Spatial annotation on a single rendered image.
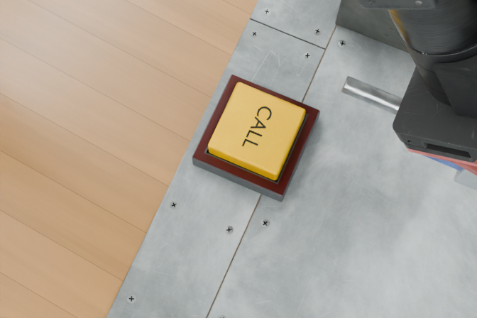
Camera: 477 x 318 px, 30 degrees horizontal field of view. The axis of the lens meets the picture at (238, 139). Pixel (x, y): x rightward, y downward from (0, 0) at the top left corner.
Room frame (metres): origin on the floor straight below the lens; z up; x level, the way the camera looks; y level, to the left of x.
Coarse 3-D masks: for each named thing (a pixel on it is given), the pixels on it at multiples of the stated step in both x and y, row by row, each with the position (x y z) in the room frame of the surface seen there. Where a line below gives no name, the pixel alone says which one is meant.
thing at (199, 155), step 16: (240, 80) 0.27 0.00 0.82; (224, 96) 0.25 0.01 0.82; (208, 128) 0.22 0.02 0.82; (304, 128) 0.23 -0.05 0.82; (304, 144) 0.21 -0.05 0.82; (208, 160) 0.20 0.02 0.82; (288, 160) 0.20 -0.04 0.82; (240, 176) 0.19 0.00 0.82; (256, 176) 0.19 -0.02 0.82; (288, 176) 0.19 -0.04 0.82
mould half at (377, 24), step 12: (348, 0) 0.33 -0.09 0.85; (348, 12) 0.33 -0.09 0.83; (360, 12) 0.32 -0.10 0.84; (372, 12) 0.32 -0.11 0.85; (384, 12) 0.32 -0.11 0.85; (348, 24) 0.33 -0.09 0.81; (360, 24) 0.32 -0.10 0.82; (372, 24) 0.32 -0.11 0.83; (384, 24) 0.31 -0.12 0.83; (372, 36) 0.32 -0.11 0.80; (384, 36) 0.31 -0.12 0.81; (396, 36) 0.31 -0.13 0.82
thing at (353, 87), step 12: (348, 84) 0.22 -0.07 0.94; (360, 84) 0.22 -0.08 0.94; (360, 96) 0.21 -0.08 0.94; (372, 96) 0.21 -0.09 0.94; (384, 96) 0.21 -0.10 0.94; (396, 96) 0.21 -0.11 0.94; (384, 108) 0.20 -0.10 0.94; (396, 108) 0.20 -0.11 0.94; (456, 168) 0.17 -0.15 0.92; (456, 180) 0.16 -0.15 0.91; (468, 180) 0.16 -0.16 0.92
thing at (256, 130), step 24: (240, 96) 0.25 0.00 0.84; (264, 96) 0.25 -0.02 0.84; (240, 120) 0.23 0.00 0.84; (264, 120) 0.23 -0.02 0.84; (288, 120) 0.23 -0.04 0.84; (216, 144) 0.21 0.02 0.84; (240, 144) 0.21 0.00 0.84; (264, 144) 0.21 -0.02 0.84; (288, 144) 0.21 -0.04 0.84; (264, 168) 0.19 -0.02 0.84
